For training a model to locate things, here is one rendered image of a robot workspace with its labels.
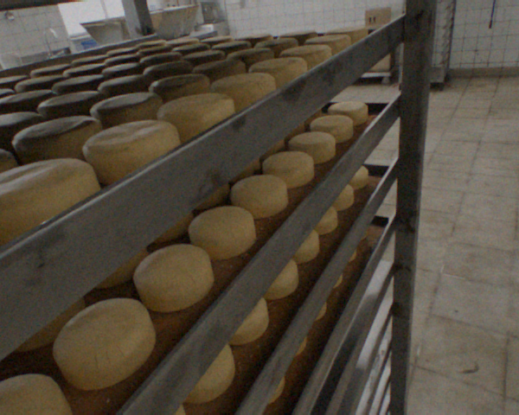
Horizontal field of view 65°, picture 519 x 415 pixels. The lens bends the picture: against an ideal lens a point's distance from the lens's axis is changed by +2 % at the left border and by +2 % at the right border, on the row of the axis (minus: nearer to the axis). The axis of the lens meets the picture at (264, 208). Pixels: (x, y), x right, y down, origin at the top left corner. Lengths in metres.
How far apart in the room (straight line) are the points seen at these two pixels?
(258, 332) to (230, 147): 0.19
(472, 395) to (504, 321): 0.43
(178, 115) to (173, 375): 0.14
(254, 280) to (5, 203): 0.14
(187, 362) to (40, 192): 0.10
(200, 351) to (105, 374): 0.05
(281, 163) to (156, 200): 0.23
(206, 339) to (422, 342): 1.69
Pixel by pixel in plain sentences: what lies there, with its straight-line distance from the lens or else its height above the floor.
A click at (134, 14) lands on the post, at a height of 1.37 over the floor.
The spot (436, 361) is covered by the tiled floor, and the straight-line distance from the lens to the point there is 1.83.
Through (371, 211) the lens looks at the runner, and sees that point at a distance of 0.49.
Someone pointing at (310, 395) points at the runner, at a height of 1.05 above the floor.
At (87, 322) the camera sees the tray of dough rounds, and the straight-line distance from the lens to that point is 0.25.
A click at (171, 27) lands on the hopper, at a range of 2.32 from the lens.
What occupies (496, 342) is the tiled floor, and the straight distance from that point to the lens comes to 1.96.
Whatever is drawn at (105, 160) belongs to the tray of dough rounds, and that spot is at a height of 1.33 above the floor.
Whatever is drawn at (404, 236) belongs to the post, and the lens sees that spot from 0.65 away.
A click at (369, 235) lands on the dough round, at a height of 1.04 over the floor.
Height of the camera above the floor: 1.39
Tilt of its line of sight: 30 degrees down
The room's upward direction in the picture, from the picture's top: 8 degrees counter-clockwise
